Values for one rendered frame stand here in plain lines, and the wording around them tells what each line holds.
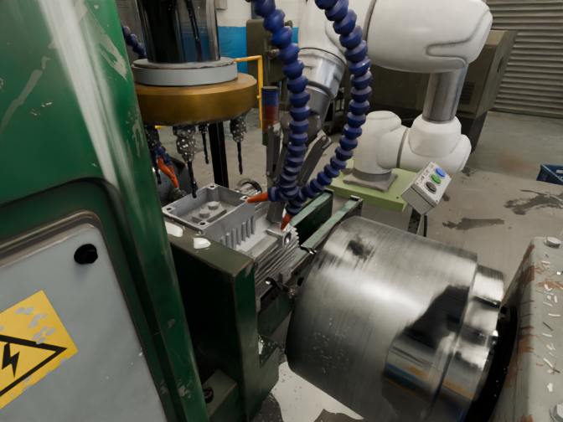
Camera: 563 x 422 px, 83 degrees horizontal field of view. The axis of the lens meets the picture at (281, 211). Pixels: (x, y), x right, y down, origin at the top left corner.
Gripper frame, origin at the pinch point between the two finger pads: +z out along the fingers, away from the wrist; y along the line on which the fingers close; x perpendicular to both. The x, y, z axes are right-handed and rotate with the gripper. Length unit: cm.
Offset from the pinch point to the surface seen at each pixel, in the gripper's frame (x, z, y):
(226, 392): -11.1, 28.7, 7.3
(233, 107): -21.3, -10.6, 2.9
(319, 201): 41.4, -1.3, -10.1
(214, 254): -19.2, 7.4, 4.6
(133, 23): 234, -168, -471
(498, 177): 120, -33, 36
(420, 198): 28.9, -9.4, 19.3
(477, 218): 82, -11, 32
